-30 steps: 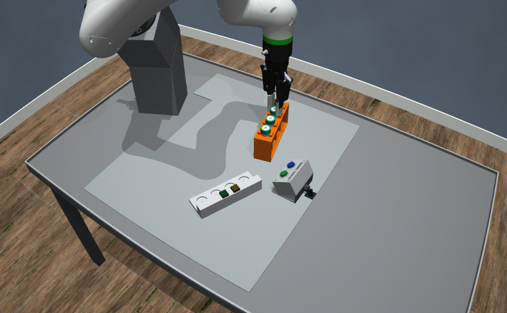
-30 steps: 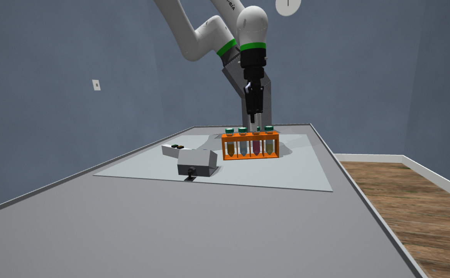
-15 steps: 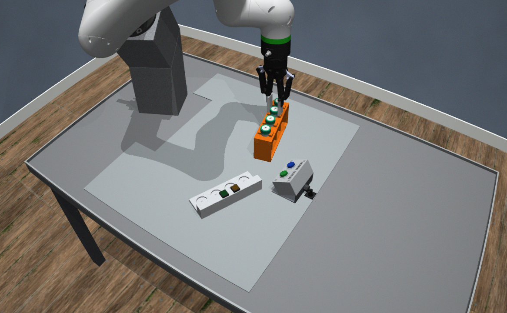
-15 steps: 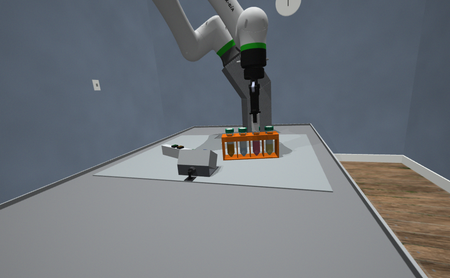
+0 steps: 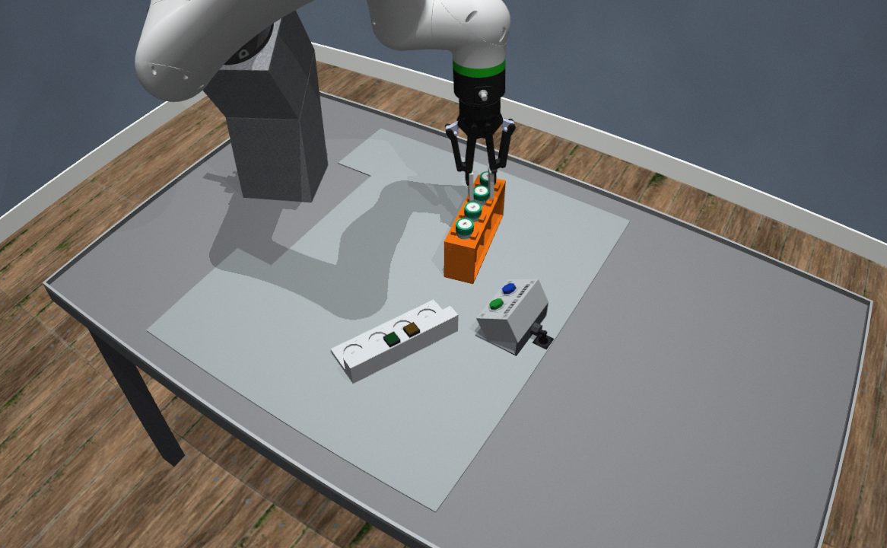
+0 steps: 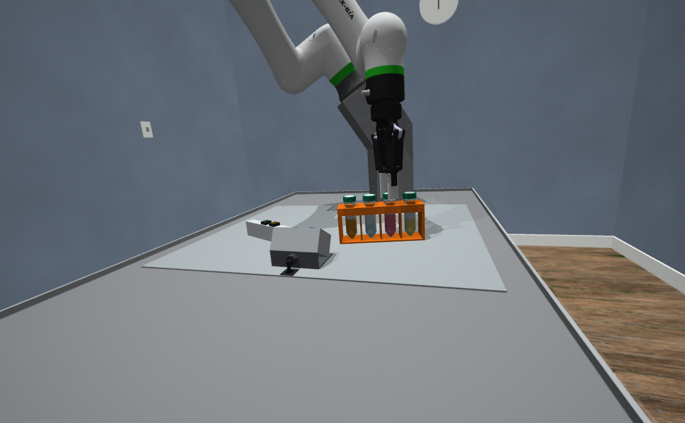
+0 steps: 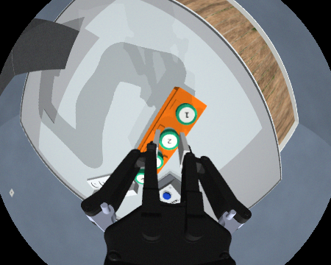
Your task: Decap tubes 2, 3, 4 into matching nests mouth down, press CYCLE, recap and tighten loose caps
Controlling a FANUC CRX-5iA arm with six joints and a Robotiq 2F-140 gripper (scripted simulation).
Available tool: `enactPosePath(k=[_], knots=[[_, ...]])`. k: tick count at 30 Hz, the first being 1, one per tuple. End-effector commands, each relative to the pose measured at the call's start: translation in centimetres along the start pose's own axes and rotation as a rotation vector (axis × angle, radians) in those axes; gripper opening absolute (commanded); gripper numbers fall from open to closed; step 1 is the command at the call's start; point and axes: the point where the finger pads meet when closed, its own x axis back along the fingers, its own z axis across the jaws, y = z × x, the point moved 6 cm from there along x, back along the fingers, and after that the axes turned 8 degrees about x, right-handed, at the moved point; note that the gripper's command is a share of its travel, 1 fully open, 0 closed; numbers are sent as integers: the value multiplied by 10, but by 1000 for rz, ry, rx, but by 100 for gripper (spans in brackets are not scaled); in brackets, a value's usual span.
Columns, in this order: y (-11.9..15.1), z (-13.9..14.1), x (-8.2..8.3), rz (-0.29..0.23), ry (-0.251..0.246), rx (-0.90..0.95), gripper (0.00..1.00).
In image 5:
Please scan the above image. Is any orange tube rack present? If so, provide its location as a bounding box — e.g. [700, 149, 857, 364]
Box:
[444, 179, 506, 284]

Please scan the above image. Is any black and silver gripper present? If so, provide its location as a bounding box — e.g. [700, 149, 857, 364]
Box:
[445, 99, 516, 201]

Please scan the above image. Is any light grey bench mat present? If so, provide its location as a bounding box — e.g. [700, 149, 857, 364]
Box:
[147, 129, 630, 512]

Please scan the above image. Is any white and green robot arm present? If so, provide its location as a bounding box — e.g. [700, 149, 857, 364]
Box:
[135, 0, 510, 104]

